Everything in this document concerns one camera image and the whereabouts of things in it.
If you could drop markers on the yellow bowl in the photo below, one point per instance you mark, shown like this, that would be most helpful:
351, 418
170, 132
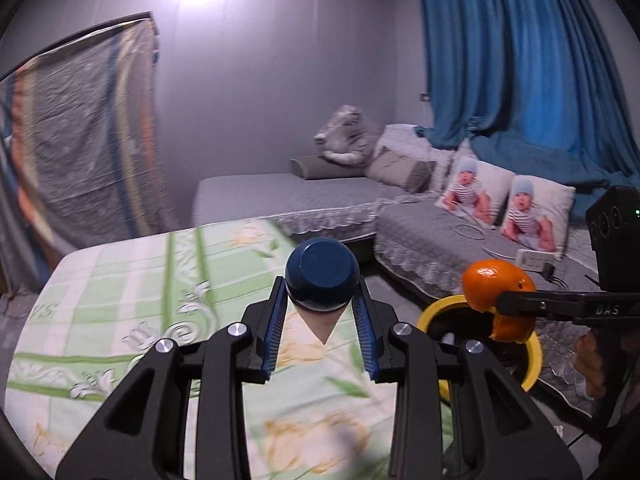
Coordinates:
440, 306

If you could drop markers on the orange fruit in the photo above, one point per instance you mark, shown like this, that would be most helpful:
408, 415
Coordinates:
482, 285

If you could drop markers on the grey covered sofa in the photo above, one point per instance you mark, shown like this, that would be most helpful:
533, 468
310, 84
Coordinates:
260, 190

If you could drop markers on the white quilted cushion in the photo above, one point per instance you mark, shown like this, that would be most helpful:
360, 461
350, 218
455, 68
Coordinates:
405, 137

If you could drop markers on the plastic wrapped plush toy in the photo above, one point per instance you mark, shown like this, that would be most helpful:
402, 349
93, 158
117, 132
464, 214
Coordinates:
345, 132

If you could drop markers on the baby print pillow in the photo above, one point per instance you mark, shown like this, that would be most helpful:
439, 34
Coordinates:
475, 185
530, 210

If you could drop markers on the grey cushion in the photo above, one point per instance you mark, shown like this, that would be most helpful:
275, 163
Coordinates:
400, 172

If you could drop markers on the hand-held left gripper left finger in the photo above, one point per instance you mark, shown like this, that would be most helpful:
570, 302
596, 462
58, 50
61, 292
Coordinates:
274, 330

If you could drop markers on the striped plastic covered blanket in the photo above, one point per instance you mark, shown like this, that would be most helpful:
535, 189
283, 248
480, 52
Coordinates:
75, 135

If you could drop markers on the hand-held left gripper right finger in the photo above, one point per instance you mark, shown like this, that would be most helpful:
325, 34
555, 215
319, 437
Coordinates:
364, 335

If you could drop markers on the grey bolster pillow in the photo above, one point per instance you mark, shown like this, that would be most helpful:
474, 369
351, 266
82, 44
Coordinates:
315, 167

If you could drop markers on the white power strip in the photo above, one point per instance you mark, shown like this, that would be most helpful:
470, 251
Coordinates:
535, 260

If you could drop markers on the person's right hand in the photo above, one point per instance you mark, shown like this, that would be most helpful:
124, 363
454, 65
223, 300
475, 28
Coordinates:
590, 367

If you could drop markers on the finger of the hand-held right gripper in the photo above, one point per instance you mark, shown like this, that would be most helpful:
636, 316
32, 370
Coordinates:
545, 306

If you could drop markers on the blue round container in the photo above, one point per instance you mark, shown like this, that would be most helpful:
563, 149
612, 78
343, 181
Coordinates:
322, 270

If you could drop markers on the blue curtain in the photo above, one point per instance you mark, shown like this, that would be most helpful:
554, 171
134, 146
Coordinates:
500, 60

